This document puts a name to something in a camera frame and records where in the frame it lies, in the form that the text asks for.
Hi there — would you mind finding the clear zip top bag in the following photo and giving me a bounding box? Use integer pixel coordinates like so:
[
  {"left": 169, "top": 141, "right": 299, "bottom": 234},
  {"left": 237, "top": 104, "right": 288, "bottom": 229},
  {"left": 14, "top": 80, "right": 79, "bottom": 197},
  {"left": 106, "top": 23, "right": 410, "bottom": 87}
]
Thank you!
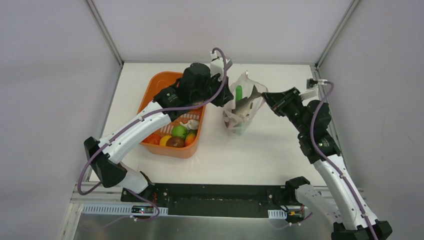
[{"left": 222, "top": 71, "right": 269, "bottom": 137}]

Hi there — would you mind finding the grey toy fish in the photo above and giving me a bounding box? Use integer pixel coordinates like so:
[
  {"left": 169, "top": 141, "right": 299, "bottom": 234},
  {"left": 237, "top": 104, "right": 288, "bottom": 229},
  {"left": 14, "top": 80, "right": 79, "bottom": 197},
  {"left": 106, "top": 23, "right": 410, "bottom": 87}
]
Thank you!
[{"left": 228, "top": 85, "right": 262, "bottom": 128}]

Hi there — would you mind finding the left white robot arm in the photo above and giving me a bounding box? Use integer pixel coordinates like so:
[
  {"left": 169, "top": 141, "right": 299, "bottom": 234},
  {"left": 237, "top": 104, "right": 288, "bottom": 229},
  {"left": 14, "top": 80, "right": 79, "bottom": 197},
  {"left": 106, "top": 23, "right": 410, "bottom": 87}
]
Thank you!
[{"left": 83, "top": 58, "right": 234, "bottom": 203}]

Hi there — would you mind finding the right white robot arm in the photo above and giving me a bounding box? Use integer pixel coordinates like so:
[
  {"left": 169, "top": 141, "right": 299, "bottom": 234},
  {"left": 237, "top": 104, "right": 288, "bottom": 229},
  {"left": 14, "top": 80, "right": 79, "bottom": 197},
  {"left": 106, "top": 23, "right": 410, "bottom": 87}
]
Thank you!
[{"left": 262, "top": 87, "right": 393, "bottom": 240}]

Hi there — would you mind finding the white mushroom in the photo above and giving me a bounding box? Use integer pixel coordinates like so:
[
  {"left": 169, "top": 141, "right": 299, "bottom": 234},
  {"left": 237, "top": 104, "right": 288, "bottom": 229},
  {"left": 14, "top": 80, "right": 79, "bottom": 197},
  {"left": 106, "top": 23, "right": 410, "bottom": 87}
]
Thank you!
[{"left": 179, "top": 119, "right": 200, "bottom": 130}]

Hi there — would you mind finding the green lime fruit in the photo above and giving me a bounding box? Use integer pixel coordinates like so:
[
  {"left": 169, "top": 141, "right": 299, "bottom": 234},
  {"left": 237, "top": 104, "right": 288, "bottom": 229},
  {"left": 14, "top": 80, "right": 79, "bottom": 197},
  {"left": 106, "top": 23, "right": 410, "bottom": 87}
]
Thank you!
[{"left": 171, "top": 125, "right": 189, "bottom": 140}]

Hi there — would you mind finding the small orange tangerine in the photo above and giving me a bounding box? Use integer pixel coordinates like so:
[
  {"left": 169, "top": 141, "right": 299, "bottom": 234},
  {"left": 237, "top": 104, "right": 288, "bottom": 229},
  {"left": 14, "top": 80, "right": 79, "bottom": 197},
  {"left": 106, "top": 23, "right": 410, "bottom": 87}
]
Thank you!
[{"left": 184, "top": 133, "right": 197, "bottom": 147}]

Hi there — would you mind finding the orange plastic basket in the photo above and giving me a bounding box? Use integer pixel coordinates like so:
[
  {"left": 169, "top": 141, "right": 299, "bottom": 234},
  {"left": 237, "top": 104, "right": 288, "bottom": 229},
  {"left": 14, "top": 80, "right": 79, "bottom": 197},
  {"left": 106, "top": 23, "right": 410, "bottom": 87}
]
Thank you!
[{"left": 137, "top": 71, "right": 207, "bottom": 160}]

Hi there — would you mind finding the brown chestnut ball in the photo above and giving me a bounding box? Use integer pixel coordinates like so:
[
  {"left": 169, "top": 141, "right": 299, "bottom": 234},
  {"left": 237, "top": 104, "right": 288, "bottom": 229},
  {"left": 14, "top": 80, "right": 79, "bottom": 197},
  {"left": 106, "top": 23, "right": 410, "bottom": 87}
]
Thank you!
[{"left": 167, "top": 136, "right": 185, "bottom": 148}]

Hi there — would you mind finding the yellow lemon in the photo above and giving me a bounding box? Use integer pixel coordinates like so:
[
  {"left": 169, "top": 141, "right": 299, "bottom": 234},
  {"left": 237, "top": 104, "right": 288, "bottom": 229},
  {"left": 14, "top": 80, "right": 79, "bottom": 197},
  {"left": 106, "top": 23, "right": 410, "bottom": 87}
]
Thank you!
[{"left": 159, "top": 135, "right": 172, "bottom": 147}]

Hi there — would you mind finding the red tomato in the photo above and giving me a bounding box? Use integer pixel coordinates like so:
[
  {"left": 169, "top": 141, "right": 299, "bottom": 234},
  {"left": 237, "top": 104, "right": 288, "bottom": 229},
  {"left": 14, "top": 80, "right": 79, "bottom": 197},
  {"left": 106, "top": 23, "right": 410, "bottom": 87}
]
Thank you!
[{"left": 142, "top": 133, "right": 162, "bottom": 145}]

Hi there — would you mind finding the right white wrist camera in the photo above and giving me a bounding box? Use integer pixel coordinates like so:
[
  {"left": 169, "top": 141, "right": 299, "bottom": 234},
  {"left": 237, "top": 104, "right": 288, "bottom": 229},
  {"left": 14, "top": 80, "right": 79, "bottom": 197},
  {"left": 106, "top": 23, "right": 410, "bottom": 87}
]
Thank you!
[{"left": 299, "top": 78, "right": 328, "bottom": 101}]

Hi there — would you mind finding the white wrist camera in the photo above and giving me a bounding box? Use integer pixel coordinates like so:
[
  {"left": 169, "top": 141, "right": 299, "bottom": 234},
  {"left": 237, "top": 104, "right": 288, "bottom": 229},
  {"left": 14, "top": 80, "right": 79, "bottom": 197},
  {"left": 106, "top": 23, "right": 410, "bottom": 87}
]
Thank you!
[
  {"left": 299, "top": 78, "right": 328, "bottom": 101},
  {"left": 210, "top": 57, "right": 233, "bottom": 78}
]

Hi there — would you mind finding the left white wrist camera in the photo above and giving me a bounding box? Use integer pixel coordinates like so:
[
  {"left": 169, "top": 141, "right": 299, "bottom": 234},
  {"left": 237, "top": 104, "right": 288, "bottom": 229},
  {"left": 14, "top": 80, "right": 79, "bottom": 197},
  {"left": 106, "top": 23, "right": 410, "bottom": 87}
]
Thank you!
[{"left": 210, "top": 57, "right": 233, "bottom": 78}]

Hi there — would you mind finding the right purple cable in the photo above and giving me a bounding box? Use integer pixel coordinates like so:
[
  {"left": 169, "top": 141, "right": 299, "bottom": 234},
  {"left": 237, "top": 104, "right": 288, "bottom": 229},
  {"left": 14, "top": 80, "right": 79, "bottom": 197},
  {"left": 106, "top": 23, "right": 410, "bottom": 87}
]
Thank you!
[{"left": 266, "top": 81, "right": 380, "bottom": 240}]

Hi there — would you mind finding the purple cable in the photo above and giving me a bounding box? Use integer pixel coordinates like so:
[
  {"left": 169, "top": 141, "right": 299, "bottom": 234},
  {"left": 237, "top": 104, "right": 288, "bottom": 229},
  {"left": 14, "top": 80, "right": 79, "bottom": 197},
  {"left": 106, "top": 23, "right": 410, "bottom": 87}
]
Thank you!
[
  {"left": 76, "top": 47, "right": 229, "bottom": 231},
  {"left": 266, "top": 81, "right": 380, "bottom": 240}
]

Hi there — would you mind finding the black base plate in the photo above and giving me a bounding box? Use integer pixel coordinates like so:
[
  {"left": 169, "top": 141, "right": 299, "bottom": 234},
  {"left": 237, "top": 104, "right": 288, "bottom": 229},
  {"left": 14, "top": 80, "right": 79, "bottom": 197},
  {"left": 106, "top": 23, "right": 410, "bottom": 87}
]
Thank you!
[{"left": 120, "top": 183, "right": 306, "bottom": 223}]

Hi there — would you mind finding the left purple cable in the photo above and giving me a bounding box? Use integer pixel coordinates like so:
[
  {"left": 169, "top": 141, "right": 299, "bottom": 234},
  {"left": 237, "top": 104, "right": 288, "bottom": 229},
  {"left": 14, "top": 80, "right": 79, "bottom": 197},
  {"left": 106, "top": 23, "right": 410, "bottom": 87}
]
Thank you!
[{"left": 76, "top": 47, "right": 229, "bottom": 231}]

